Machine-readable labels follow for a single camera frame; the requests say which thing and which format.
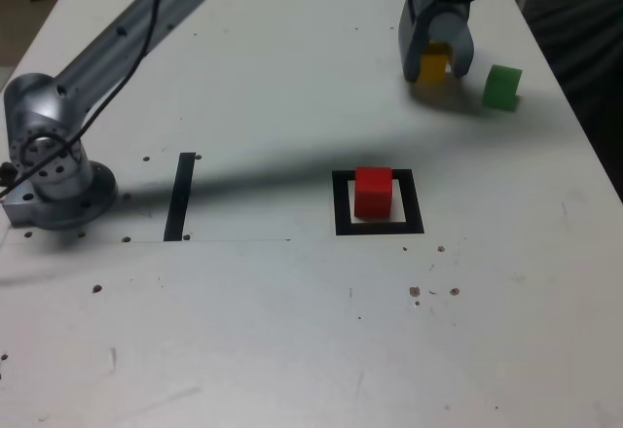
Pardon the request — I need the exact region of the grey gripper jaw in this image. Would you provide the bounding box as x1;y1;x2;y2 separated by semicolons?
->
432;6;476;80

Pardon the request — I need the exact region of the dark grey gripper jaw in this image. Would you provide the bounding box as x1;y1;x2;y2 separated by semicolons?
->
397;0;437;84

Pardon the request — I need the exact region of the yellow cube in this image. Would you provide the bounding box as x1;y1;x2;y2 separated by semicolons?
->
419;41;452;83

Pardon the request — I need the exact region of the green cube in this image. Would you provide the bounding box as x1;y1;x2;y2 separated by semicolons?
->
481;64;523;111

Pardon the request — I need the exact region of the red cube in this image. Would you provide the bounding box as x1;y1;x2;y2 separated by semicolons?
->
353;165;394;219

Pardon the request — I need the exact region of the black tape square outline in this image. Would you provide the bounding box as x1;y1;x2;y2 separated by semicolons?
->
331;168;425;237

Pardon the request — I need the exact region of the person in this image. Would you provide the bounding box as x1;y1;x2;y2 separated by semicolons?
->
518;0;623;157

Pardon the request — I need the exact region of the black tape strip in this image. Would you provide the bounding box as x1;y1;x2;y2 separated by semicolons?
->
163;152;197;243

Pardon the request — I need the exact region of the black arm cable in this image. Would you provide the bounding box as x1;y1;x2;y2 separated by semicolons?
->
0;0;169;200

